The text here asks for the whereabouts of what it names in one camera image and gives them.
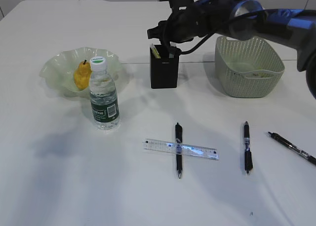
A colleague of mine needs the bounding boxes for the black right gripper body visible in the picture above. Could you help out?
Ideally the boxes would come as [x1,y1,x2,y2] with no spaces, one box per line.
[147,12,198,43]

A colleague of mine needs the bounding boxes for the yellow utility knife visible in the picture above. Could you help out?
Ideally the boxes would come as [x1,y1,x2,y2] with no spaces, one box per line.
[150,44,161,59]

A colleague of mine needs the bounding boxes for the clear water bottle green label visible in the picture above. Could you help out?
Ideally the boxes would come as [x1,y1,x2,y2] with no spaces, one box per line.
[88,56,119,131]

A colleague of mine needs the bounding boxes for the yellow pear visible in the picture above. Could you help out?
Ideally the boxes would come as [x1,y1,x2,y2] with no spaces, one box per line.
[74,60,92,90]

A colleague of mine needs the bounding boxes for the clear plastic ruler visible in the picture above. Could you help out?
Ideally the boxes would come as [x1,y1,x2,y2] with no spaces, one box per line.
[143,139,219,160]

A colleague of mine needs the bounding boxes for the black pen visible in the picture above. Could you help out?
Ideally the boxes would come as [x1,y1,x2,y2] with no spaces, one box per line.
[268,132,316,165]
[175,123,183,179]
[243,121,253,175]

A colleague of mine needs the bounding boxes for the yellow white waste paper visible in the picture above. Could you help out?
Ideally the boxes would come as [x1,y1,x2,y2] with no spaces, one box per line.
[251,71,273,78]

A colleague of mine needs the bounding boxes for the blue black right robot arm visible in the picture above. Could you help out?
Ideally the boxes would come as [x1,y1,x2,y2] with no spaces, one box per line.
[147,0,316,94]

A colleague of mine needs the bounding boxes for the black square pen holder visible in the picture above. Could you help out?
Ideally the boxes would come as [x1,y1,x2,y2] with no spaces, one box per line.
[150,44,179,89]

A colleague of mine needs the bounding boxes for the green plastic woven basket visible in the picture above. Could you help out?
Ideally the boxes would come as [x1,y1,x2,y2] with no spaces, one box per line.
[215,36,285,98]

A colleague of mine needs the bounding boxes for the black pen under ruler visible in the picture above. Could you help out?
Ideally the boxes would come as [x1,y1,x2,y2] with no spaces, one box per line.
[175,123,183,179]

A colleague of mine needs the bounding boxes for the pale green wavy glass plate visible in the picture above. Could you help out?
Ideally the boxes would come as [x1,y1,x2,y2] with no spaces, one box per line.
[39,47,129,99]

